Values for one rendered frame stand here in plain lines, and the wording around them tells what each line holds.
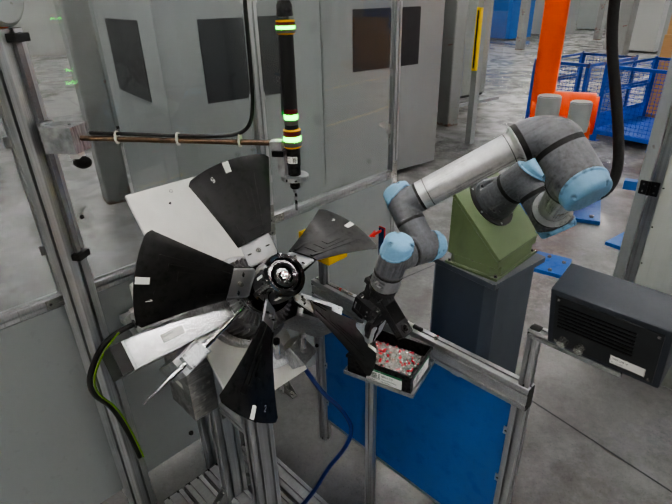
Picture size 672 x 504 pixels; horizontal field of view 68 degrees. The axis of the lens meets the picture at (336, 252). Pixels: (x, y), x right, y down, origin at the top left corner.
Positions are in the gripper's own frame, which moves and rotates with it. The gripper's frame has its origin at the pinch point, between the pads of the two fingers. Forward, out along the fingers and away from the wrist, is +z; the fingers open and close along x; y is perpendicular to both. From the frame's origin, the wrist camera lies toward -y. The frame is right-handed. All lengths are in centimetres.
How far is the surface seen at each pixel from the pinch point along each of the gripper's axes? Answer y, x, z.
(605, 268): -14, -283, 97
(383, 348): 2.3, -13.7, 15.0
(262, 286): 21.9, 23.4, -15.7
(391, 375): -7.5, -4.8, 11.2
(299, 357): 13.1, 13.3, 11.0
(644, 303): -46, -26, -41
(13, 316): 85, 66, 27
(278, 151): 36, 11, -44
